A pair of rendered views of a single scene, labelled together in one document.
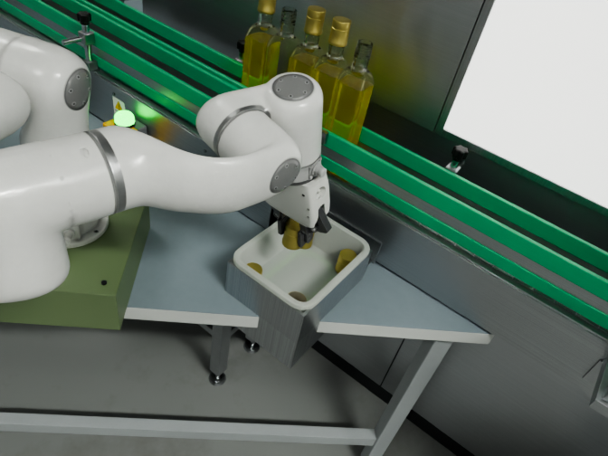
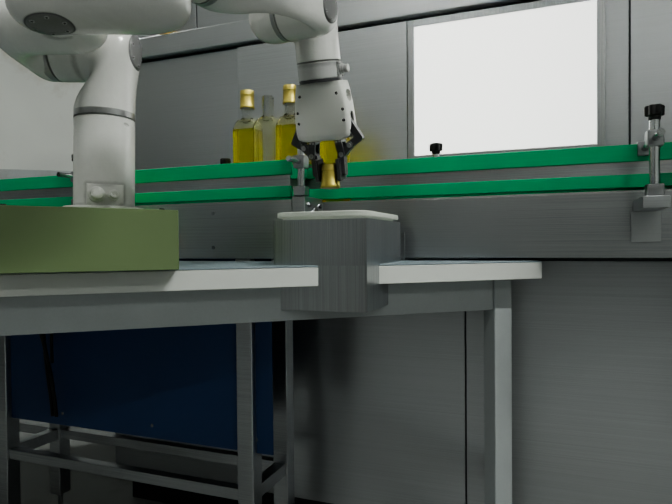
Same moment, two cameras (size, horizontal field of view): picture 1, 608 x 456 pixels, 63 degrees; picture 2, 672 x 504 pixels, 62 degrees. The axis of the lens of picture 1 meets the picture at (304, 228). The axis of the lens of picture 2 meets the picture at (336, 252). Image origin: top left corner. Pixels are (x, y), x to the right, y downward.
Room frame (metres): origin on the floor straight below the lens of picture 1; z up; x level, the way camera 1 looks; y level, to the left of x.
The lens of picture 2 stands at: (-0.38, 0.14, 0.79)
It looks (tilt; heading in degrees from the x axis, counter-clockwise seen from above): 1 degrees down; 352
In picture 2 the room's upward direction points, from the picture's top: straight up
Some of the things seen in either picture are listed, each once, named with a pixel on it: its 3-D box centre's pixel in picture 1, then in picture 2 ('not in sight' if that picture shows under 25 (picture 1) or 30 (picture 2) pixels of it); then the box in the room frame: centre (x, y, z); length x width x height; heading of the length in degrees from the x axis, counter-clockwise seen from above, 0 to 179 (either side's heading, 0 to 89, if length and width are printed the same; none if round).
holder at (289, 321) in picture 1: (308, 262); (345, 242); (0.67, -0.02, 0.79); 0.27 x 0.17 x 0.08; 151
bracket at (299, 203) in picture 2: not in sight; (309, 214); (0.81, 0.04, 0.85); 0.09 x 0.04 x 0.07; 151
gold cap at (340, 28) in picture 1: (339, 31); not in sight; (0.92, 0.01, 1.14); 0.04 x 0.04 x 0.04
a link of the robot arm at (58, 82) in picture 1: (42, 98); (99, 72); (0.59, 0.40, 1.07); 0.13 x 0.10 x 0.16; 82
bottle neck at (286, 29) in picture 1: (288, 21); (267, 106); (0.98, 0.12, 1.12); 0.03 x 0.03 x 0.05
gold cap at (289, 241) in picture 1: (294, 233); (330, 176); (0.61, 0.01, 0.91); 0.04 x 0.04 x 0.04
